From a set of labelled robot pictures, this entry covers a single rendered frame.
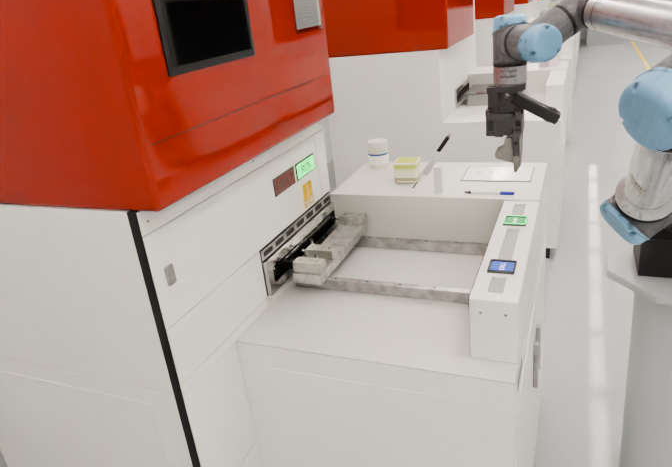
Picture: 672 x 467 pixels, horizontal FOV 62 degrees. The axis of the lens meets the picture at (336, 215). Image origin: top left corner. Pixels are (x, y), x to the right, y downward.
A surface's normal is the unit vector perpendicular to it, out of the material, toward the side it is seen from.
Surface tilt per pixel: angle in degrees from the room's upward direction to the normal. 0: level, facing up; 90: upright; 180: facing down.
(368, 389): 90
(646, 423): 90
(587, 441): 0
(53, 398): 90
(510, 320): 90
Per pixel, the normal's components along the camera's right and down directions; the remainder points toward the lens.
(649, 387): -0.76, 0.31
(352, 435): -0.38, 0.37
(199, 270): 0.92, 0.04
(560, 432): -0.11, -0.93
